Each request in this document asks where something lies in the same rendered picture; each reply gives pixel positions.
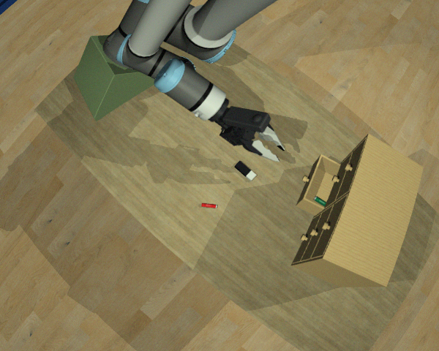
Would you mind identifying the brown wooden drawer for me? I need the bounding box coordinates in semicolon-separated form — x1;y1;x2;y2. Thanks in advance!
301;205;334;261
293;214;321;263
312;196;347;259
337;139;366;200
325;154;352;208
296;155;340;215

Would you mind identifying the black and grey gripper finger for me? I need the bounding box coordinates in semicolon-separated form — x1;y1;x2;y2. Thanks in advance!
257;124;285;151
239;137;279;162

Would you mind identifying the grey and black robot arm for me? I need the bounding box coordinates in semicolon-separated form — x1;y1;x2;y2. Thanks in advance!
103;0;277;133

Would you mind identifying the green aa battery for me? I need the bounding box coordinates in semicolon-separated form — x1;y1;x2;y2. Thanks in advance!
314;196;326;207

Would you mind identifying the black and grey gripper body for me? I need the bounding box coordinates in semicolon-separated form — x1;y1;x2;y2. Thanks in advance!
209;98;256;146

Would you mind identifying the light wooden chest of drawers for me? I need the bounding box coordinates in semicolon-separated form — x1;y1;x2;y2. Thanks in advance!
291;134;423;287

